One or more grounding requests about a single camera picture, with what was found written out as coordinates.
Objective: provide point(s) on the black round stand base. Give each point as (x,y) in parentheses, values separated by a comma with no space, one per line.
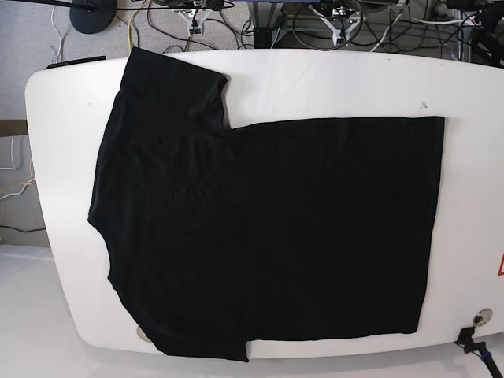
(92,17)

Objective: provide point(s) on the black clamp with cable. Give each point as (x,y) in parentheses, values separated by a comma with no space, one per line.
(469,346)

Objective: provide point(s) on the black table leg bracket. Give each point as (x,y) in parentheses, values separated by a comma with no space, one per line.
(265,37)

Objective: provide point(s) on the black T-shirt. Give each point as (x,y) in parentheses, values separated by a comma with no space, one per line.
(294,230)

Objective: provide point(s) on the silver table grommet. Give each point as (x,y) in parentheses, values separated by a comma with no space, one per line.
(482,317)
(140,333)

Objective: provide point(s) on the silver table grommet right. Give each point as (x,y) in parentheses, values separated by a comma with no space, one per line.
(482,317)

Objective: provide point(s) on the red warning triangle sticker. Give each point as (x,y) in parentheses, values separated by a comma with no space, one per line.
(501,267)

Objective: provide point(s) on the silver table grommet left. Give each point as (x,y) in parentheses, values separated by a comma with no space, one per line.
(140,333)

